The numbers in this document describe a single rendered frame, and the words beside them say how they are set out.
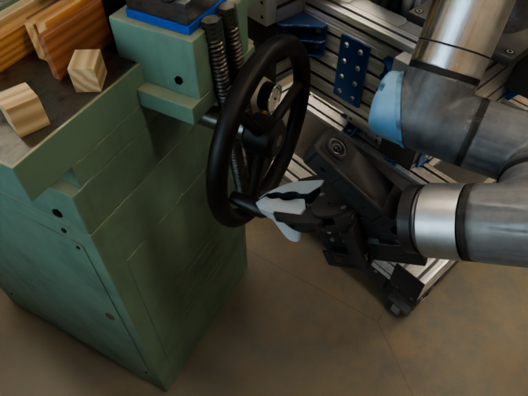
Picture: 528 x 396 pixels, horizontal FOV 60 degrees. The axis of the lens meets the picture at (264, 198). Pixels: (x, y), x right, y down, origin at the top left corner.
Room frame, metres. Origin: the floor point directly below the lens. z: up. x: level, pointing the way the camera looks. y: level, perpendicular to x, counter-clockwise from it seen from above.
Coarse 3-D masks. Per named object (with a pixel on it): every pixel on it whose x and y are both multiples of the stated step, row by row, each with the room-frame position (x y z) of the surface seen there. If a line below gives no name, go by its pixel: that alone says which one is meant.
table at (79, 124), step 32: (32, 64) 0.56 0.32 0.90; (128, 64) 0.56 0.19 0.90; (64, 96) 0.48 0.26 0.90; (96, 96) 0.48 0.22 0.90; (128, 96) 0.53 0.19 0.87; (160, 96) 0.52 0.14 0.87; (0, 128) 0.42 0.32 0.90; (64, 128) 0.43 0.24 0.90; (96, 128) 0.46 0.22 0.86; (0, 160) 0.37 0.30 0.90; (32, 160) 0.38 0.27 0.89; (64, 160) 0.41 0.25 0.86; (32, 192) 0.36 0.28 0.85
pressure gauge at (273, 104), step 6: (264, 84) 0.80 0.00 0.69; (270, 84) 0.80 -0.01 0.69; (276, 84) 0.80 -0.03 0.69; (264, 90) 0.79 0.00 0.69; (270, 90) 0.78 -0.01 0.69; (276, 90) 0.80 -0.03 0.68; (258, 96) 0.78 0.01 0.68; (264, 96) 0.78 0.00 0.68; (270, 96) 0.77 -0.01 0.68; (258, 102) 0.78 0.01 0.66; (264, 102) 0.77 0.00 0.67; (270, 102) 0.78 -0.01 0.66; (276, 102) 0.80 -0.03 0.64; (264, 108) 0.77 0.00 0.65; (270, 108) 0.78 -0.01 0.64
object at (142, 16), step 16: (128, 0) 0.57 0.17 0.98; (144, 0) 0.56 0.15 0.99; (176, 0) 0.54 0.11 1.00; (192, 0) 0.54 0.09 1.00; (208, 0) 0.57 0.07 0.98; (224, 0) 0.60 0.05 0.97; (128, 16) 0.57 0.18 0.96; (144, 16) 0.56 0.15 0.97; (160, 16) 0.55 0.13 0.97; (176, 16) 0.54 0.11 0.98; (192, 16) 0.54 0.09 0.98; (192, 32) 0.53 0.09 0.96
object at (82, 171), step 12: (144, 108) 0.55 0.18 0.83; (132, 120) 0.52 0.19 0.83; (144, 120) 0.54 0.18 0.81; (120, 132) 0.50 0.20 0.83; (132, 132) 0.52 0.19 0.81; (108, 144) 0.47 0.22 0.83; (120, 144) 0.49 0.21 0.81; (84, 156) 0.44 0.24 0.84; (96, 156) 0.45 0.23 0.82; (108, 156) 0.47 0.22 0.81; (72, 168) 0.42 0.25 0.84; (84, 168) 0.43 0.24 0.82; (96, 168) 0.44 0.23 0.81; (72, 180) 0.42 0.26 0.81; (84, 180) 0.42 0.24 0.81
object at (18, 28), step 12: (12, 24) 0.59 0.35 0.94; (24, 24) 0.59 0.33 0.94; (0, 36) 0.56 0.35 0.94; (12, 36) 0.57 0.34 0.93; (24, 36) 0.59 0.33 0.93; (0, 48) 0.55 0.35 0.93; (12, 48) 0.56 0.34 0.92; (24, 48) 0.58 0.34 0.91; (0, 60) 0.54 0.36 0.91; (12, 60) 0.56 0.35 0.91
